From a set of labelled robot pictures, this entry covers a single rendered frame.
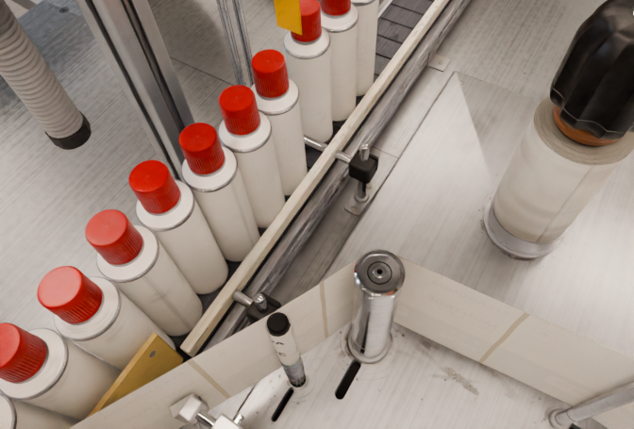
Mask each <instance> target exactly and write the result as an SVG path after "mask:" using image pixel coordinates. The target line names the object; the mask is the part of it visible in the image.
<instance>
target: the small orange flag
mask: <svg viewBox="0 0 634 429"><path fill-rule="evenodd" d="M274 1H275V15H276V21H277V26H280V27H282V28H285V29H287V30H290V31H292V32H294V33H297V34H299V35H302V26H301V14H300V4H299V0H274Z"/></svg>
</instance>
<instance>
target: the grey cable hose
mask: <svg viewBox="0 0 634 429"><path fill-rule="evenodd" d="M0 75H2V76H3V77H4V79H5V80H6V81H7V82H8V84H9V85H10V87H11V88H12V89H13V90H14V92H15V93H16V94H17V95H18V97H19V98H20V99H21V100H22V102H23V103H24V104H25V106H26V107H27V108H28V110H29V111H30V112H31V113H32V115H33V116H34V117H35V118H36V120H37V121H38V122H39V123H40V124H41V126H42V127H43V128H44V130H45V134H46V136H47V137H48V138H49V139H50V141H52V142H53V143H54V144H55V145H56V146H58V147H59V148H61V149H64V150H72V149H75V148H78V147H80V146H81V145H83V144H84V143H86V142H87V140H88V139H89V138H90V136H91V132H92V131H91V124H90V123H89V121H88V120H87V118H86V117H85V116H84V115H83V113H82V112H81V111H79V110H78V109H77V107H76V106H75V104H74V103H73V101H72V100H71V98H70V97H69V95H68V94H67V92H66V91H65V89H64V88H63V87H62V86H61V84H60V83H59V82H58V79H57V78H56V76H55V75H54V73H53V72H52V70H51V69H50V68H49V66H48V64H47V63H46V62H45V60H44V59H43V57H42V55H41V54H40V52H39V50H38V49H37V48H36V46H35V44H34V43H33V42H32V40H31V39H30V38H29V37H28V35H27V34H26V32H25V30H24V29H23V27H22V25H21V24H20V23H19V21H18V20H17V18H16V17H15V15H14V14H13V12H12V11H11V9H10V8H9V6H8V4H7V3H6V1H5V0H0Z"/></svg>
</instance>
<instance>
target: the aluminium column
mask: <svg viewBox="0 0 634 429"><path fill-rule="evenodd" d="M127 1H128V3H129V5H130V7H131V9H132V12H133V14H134V16H135V19H136V21H137V24H138V26H139V28H140V31H141V33H142V36H143V39H144V41H145V43H146V46H147V48H148V51H149V53H150V56H151V58H152V59H153V62H154V64H155V67H156V69H157V72H158V76H159V78H160V81H161V84H162V86H163V88H164V90H165V93H166V96H167V98H168V101H169V104H170V106H171V109H172V111H173V113H174V115H175V119H176V121H177V123H178V126H179V128H180V130H181V132H182V130H183V129H184V128H185V127H187V126H188V125H190V124H195V122H194V119H193V117H192V114H191V111H190V108H189V106H188V103H187V101H186V98H185V96H184V93H183V90H182V89H181V86H180V84H179V81H178V79H177V76H176V73H175V69H174V67H173V64H172V61H171V60H170V57H169V55H168V52H167V50H166V47H165V44H164V42H163V39H162V37H161V35H160V33H159V28H158V26H157V23H156V21H155V18H154V16H153V13H152V10H151V9H150V6H149V4H148V1H147V0H127ZM76 2H77V4H78V6H79V8H80V10H81V12H82V13H83V15H84V17H85V19H86V21H87V23H88V25H89V27H90V29H91V30H92V33H93V35H94V37H95V38H96V40H97V42H98V44H99V45H100V47H101V49H102V51H103V53H104V55H105V57H106V59H107V60H108V63H109V65H110V67H111V69H112V71H113V72H114V74H115V75H116V77H117V79H118V81H119V83H120V85H121V87H122V89H123V91H124V92H125V95H126V97H127V99H128V101H129V103H130V105H131V106H132V107H133V109H134V111H135V113H136V115H137V117H138V119H139V121H140V122H141V124H142V127H143V129H144V131H145V133H146V135H147V137H148V138H149V140H150V141H151V143H152V145H153V147H154V149H155V151H156V152H157V154H158V157H159V159H160V161H161V162H163V163H164V164H165V165H166V166H167V167H168V169H169V171H170V173H171V175H172V176H173V178H174V180H178V181H181V182H184V180H183V177H182V174H181V168H182V164H183V162H184V160H185V157H184V155H183V152H182V150H181V148H180V146H179V143H178V138H179V132H178V130H177V128H176V126H175V122H174V120H173V118H172V115H171V113H170V111H169V108H168V107H167V105H166V103H165V100H164V98H163V96H162V94H161V91H160V89H159V86H158V83H157V81H156V79H155V77H154V75H153V73H152V70H151V68H150V66H149V63H148V61H147V58H146V56H145V54H144V52H143V50H142V46H141V44H140V41H139V39H138V37H137V34H136V32H135V30H134V27H133V25H132V23H131V21H130V19H129V17H128V14H127V12H126V10H125V6H124V4H123V2H122V0H76ZM184 183H185V182H184ZM185 184H186V183H185Z"/></svg>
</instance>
